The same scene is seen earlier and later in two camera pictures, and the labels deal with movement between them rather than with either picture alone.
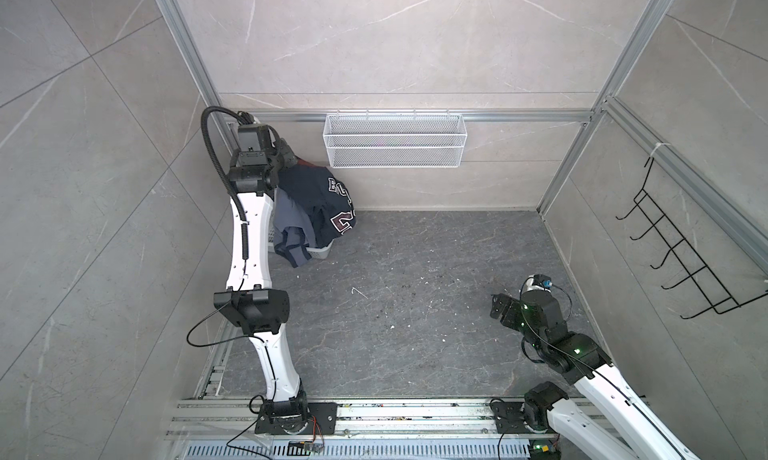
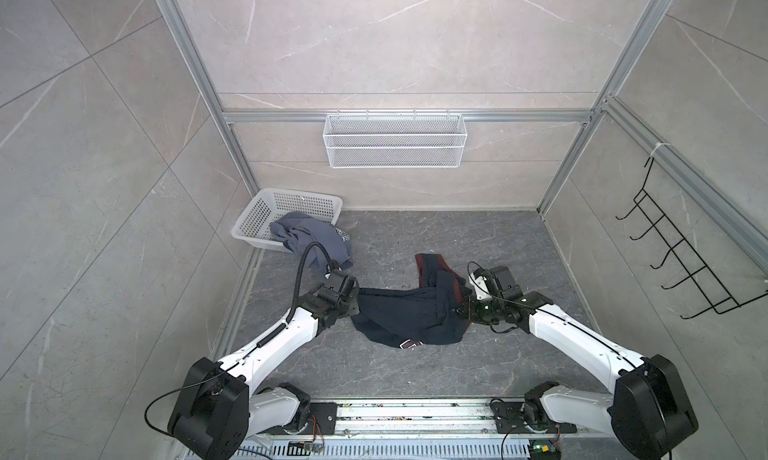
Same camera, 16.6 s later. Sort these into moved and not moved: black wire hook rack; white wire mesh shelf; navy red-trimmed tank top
Moved: navy red-trimmed tank top
Not moved: white wire mesh shelf; black wire hook rack
